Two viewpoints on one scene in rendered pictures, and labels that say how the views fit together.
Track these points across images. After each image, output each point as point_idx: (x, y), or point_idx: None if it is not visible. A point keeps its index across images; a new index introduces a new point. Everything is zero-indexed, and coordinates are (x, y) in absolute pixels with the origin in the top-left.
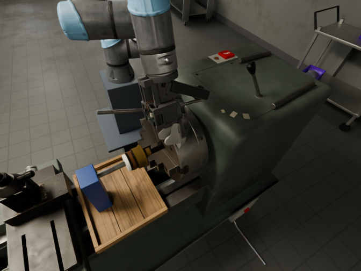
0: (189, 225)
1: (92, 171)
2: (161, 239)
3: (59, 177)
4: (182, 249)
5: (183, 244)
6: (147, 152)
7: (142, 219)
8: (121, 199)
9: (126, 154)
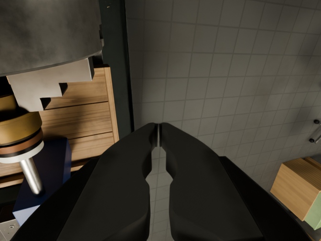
0: (101, 12)
1: (35, 210)
2: (102, 59)
3: (9, 225)
4: (125, 39)
5: (121, 34)
6: (6, 104)
7: (105, 104)
8: (61, 125)
9: (1, 156)
